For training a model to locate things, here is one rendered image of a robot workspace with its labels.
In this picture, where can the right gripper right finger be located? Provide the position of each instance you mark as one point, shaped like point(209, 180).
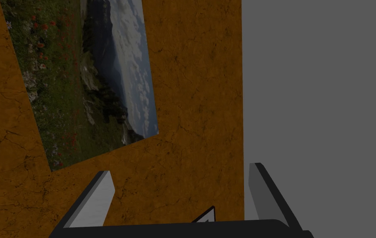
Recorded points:
point(267, 198)

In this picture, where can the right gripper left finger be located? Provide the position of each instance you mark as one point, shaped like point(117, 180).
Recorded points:
point(93, 205)

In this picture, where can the mountain landscape wall picture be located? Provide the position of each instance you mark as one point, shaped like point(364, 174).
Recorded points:
point(82, 79)

